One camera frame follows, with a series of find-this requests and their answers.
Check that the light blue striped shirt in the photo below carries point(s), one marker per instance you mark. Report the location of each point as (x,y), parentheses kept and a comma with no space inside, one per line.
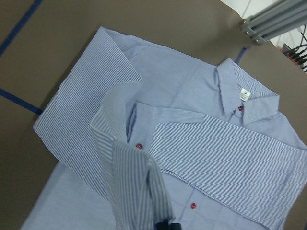
(145,135)

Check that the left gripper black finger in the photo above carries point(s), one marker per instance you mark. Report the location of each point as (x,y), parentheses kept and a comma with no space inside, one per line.
(163,225)

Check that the aluminium frame post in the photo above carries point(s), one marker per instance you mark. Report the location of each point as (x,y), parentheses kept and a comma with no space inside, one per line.
(276,19)

